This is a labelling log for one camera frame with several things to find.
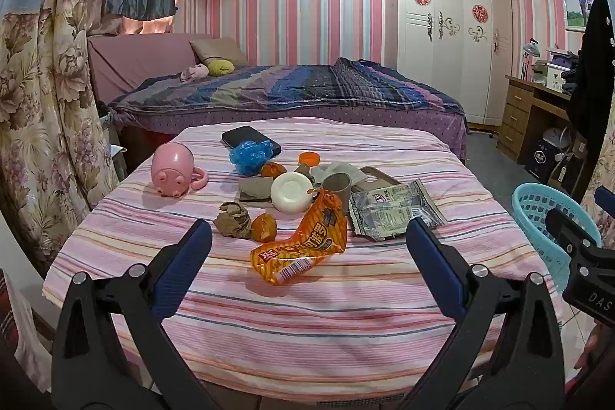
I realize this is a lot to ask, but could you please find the brown paper sheet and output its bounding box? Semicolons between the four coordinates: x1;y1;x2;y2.
239;176;274;203

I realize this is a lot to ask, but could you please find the silver foil wrapper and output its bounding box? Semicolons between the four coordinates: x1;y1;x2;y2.
349;178;449;242

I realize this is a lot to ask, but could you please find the cardboard tube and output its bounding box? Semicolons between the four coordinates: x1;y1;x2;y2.
322;173;355;216

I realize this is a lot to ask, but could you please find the blue plastic basket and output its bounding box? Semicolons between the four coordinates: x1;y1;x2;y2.
511;183;602;293

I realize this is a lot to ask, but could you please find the white round lid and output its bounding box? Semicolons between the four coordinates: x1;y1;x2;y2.
270;173;314;214

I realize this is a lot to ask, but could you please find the orange snack wrapper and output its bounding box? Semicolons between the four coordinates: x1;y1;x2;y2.
250;189;347;286

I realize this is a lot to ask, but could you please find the person's right hand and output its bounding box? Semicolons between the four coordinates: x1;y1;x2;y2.
575;324;604;371

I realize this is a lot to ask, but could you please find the brown paper ball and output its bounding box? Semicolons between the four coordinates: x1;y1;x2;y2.
213;201;253;240

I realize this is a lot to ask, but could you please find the yellow plush toy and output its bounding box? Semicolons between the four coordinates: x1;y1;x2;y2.
206;58;234;77

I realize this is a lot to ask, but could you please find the desk lamp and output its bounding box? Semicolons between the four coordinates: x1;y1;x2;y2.
521;38;543;81

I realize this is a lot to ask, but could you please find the small framed photo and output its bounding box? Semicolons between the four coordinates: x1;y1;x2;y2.
562;0;594;31

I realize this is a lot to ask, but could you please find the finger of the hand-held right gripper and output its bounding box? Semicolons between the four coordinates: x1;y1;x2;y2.
548;208;601;257
595;188;615;217

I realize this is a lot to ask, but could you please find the pink plush toy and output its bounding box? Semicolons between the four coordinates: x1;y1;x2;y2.
180;64;209;83

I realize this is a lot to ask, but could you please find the blue plastic bag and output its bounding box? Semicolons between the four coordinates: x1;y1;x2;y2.
229;140;274;176

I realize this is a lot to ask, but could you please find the floral curtain with blue top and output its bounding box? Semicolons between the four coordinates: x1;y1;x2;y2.
579;103;615;223
0;0;121;276

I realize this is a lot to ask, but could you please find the wooden desk with drawers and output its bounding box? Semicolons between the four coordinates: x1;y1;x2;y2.
497;75;584;165

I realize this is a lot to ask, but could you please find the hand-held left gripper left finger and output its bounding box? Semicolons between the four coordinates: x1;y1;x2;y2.
52;219;226;410

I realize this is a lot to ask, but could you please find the brown phone case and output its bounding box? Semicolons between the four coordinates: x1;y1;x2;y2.
351;166;402;194

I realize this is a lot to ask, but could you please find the white wardrobe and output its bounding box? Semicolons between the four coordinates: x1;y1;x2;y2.
383;0;514;133

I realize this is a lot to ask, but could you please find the purple box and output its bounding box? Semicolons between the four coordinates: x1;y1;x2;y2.
548;50;584;72

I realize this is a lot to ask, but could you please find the white tissue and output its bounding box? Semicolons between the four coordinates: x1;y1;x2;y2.
312;161;368;185

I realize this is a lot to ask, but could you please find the pink striped table cloth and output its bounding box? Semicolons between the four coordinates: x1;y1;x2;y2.
42;118;568;403

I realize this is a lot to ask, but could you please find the striped purple quilt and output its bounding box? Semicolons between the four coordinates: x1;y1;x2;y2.
108;58;467;115

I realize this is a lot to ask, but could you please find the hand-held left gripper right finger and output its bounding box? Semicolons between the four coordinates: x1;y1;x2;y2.
391;217;564;410

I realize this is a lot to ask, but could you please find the black hanging coat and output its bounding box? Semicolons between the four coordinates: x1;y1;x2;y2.
566;0;615;142

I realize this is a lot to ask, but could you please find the white fan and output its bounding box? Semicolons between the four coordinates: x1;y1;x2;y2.
545;126;575;154

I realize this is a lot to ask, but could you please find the white box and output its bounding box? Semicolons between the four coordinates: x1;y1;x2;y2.
545;64;570;93

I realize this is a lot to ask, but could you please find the beige pillow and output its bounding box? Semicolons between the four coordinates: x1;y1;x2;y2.
189;38;248;66

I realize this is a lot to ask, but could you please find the black paper bag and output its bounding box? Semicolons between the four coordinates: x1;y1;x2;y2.
524;138;560;180

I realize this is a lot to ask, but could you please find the pink pig cup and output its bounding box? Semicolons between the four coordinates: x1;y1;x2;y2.
151;142;208;199

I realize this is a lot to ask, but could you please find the brown cardboard box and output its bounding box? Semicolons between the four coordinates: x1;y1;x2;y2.
548;141;584;194

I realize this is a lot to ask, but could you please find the bed with pink headboard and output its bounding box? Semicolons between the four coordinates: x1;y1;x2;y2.
88;33;469;163

